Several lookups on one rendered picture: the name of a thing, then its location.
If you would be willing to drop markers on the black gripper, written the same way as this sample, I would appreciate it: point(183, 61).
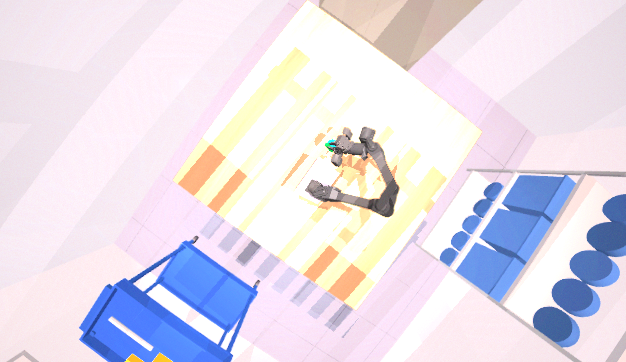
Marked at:
point(336, 158)

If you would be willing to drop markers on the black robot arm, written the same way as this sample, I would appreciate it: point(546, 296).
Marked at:
point(387, 200)

